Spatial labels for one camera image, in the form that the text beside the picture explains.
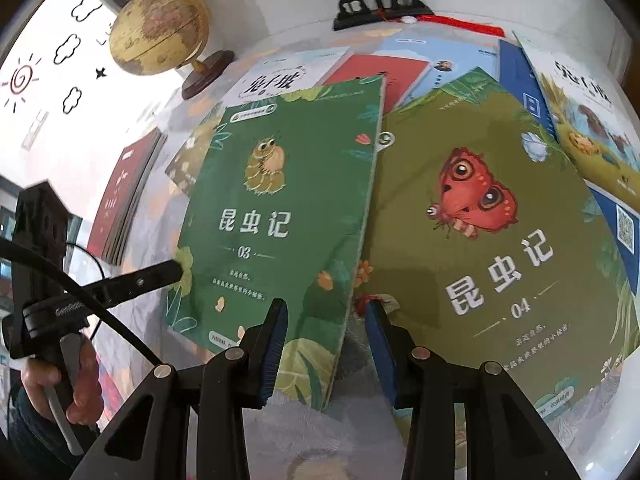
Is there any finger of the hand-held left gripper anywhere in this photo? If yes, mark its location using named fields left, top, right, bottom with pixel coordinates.
left=87, top=259, right=184, bottom=309

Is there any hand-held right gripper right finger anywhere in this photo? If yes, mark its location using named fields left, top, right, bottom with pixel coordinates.
left=364, top=297, right=581, bottom=480

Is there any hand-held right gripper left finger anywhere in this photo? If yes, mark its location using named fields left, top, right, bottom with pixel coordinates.
left=70, top=298, right=290, bottom=480

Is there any stack of thin books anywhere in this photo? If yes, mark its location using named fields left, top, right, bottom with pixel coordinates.
left=86, top=127, right=169, bottom=267

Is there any green caterpillar cover book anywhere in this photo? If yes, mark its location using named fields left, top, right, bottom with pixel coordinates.
left=165, top=74, right=387, bottom=413

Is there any red poet cover book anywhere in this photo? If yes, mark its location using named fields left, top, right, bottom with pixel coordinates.
left=320, top=54, right=432, bottom=111

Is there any blue back cover book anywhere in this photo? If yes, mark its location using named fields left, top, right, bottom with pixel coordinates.
left=497, top=39, right=640, bottom=273

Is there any light blue two-men cover book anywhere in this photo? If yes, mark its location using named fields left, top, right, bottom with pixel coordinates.
left=377, top=35, right=502, bottom=113

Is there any rabbit pond cover book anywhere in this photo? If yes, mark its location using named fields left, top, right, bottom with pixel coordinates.
left=512, top=30, right=640, bottom=188

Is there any person's left forearm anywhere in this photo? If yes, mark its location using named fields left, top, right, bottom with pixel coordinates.
left=7, top=390, right=101, bottom=480

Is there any person's left hand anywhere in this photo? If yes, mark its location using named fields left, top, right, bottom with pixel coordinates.
left=22, top=332, right=107, bottom=428

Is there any yellow-green leafy cover book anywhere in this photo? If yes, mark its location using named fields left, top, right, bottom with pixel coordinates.
left=164, top=102, right=228, bottom=198

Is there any olive butterfly cover book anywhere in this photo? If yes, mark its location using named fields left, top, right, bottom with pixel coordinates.
left=350, top=66, right=633, bottom=416

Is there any yellow desk globe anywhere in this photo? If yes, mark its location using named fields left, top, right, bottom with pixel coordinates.
left=109, top=0, right=236, bottom=101

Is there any rabbit meadow cover book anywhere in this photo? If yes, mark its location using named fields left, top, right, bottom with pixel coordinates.
left=222, top=46, right=352, bottom=108

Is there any red tassel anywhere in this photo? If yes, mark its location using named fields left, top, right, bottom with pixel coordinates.
left=377, top=7, right=507, bottom=37

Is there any white wall switch panel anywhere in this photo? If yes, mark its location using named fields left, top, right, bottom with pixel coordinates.
left=20, top=110, right=51, bottom=151

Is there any red sun wall sticker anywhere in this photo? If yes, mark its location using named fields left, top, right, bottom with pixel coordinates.
left=0, top=52, right=41, bottom=108

